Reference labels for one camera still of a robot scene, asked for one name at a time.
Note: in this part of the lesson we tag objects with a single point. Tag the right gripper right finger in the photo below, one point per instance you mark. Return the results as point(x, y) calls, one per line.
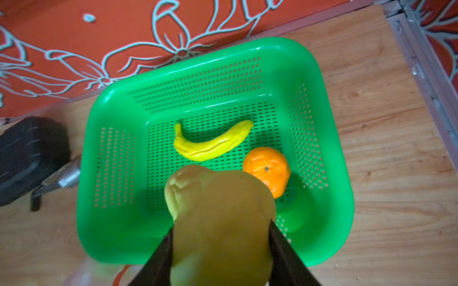
point(288, 268)

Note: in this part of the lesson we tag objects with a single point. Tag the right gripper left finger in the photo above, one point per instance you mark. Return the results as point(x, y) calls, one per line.
point(157, 270)

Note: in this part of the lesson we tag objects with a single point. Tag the pink plastic bag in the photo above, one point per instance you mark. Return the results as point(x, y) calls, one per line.
point(94, 273)

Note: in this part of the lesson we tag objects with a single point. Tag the yellow green pear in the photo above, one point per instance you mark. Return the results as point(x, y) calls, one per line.
point(221, 227)

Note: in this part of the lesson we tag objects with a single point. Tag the orange tangerine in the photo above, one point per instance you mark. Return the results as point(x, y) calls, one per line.
point(269, 166)

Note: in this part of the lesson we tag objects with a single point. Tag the yellow banana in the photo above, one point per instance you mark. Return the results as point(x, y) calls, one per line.
point(200, 152)

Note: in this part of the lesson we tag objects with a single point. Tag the metal wrench tool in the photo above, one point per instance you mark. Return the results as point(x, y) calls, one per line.
point(66, 177)

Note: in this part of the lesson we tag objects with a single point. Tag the black plastic tool case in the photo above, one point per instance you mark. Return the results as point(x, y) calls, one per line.
point(31, 151)

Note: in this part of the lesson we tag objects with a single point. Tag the green plastic basket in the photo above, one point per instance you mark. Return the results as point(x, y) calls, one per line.
point(128, 151)

